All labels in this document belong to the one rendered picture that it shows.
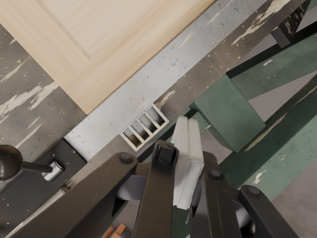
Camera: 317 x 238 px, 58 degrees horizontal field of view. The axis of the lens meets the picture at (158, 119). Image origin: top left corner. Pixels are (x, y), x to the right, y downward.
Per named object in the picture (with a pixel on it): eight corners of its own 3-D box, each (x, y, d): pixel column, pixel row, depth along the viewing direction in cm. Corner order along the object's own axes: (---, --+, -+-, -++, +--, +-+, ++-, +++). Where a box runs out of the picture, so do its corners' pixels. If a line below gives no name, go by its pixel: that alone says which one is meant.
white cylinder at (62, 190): (38, 230, 46) (76, 196, 46) (34, 240, 43) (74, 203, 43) (25, 217, 45) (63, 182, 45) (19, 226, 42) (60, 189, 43)
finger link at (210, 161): (202, 193, 13) (265, 211, 13) (197, 148, 18) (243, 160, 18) (192, 220, 14) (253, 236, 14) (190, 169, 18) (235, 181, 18)
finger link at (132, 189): (163, 213, 14) (102, 196, 14) (169, 164, 18) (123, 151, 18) (171, 186, 13) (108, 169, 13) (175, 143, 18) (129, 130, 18)
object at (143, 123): (166, 119, 47) (170, 121, 44) (134, 148, 47) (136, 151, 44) (150, 101, 46) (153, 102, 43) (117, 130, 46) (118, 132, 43)
